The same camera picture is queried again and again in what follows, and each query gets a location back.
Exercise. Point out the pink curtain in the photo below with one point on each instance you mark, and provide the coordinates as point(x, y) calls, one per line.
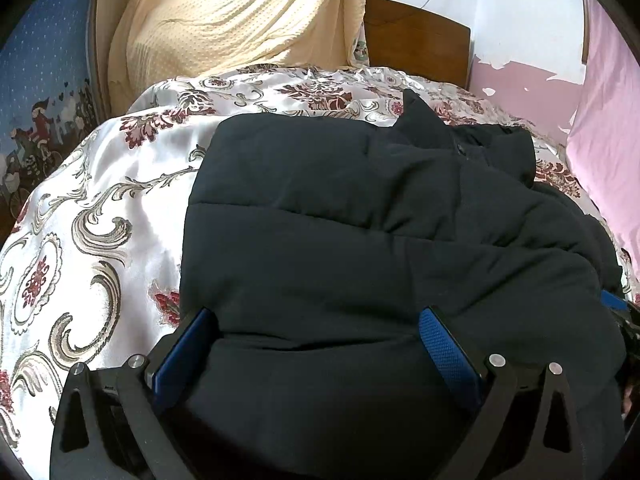
point(607, 125)

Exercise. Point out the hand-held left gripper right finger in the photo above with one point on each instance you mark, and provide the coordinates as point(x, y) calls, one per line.
point(450, 355)

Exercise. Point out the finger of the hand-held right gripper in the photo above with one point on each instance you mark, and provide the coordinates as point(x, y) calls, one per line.
point(613, 300)

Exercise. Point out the black padded jacket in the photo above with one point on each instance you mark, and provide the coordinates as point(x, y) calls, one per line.
point(360, 230)

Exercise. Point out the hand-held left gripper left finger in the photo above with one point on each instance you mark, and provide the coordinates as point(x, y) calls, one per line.
point(186, 347)

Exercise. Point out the floral satin bedspread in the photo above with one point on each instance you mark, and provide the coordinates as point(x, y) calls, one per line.
point(100, 240)

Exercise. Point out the blue printed curtain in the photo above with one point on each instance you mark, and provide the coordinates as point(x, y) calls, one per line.
point(45, 70)

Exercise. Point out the yellow hanging cloth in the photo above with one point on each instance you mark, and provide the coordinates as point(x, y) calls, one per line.
point(235, 20)

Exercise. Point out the wooden headboard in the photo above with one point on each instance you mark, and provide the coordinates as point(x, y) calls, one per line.
point(415, 40)

